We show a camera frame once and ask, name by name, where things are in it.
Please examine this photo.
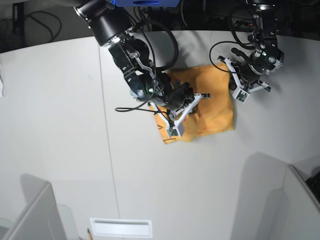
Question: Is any grey partition panel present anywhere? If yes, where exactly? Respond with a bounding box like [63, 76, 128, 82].
[279, 165, 320, 240]
[0, 181, 67, 240]

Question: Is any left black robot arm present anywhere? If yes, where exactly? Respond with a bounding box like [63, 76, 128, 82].
[226, 0, 284, 92]

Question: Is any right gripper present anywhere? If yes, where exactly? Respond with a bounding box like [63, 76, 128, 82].
[159, 81, 211, 111]

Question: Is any right grey partition panel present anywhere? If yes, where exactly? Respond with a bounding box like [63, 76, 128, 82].
[279, 165, 320, 240]

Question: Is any white table slot plate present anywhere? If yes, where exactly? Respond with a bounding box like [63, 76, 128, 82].
[89, 217, 153, 239]

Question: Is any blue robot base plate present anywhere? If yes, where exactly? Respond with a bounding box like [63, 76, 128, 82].
[110, 0, 180, 7]

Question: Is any pencil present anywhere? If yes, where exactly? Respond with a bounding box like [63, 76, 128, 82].
[87, 228, 93, 240]

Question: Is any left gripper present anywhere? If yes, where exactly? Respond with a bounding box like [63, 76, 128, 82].
[228, 60, 271, 92]

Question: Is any orange yellow T-shirt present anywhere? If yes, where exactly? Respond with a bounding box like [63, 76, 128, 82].
[154, 63, 235, 144]

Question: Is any left grey partition panel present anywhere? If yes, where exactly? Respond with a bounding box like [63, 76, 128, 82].
[0, 181, 67, 240]

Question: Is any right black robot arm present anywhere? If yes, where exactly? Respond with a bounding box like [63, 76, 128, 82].
[73, 0, 211, 111]

